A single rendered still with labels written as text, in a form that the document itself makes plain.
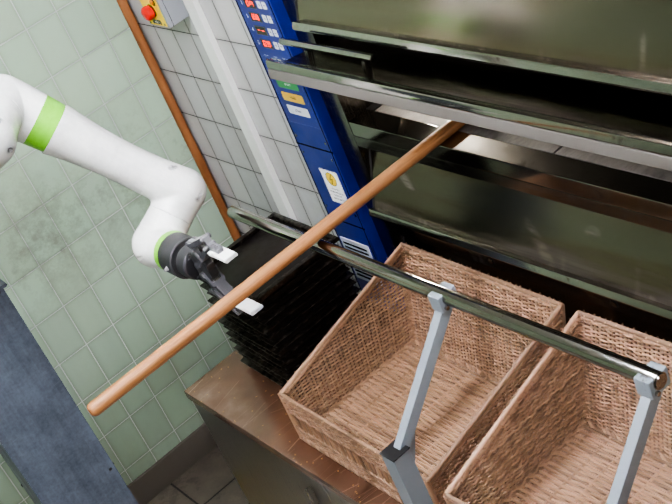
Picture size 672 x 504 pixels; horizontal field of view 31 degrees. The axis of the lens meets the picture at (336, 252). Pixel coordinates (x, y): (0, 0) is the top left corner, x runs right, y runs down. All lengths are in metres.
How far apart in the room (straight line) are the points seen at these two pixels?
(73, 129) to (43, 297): 1.05
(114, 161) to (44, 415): 0.72
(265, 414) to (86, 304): 0.80
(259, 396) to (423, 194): 0.73
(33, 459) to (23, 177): 0.84
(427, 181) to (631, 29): 0.89
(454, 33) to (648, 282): 0.61
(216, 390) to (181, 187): 0.78
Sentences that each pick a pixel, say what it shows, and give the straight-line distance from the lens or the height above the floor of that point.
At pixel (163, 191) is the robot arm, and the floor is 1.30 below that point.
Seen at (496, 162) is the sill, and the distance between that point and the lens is 2.56.
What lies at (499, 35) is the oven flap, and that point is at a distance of 2.30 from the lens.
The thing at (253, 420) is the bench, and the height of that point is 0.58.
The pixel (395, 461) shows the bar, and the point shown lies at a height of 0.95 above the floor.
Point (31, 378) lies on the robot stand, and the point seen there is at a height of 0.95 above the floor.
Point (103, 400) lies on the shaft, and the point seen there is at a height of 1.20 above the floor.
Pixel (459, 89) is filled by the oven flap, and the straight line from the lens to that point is 2.37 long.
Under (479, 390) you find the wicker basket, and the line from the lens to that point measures 2.92.
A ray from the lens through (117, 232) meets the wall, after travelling 3.69.
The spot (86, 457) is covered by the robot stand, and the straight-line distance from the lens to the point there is 3.18.
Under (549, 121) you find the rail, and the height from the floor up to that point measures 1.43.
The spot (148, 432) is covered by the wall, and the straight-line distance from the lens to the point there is 3.96.
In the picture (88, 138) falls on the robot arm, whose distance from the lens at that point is 2.68.
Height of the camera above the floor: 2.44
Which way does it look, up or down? 31 degrees down
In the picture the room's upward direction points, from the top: 24 degrees counter-clockwise
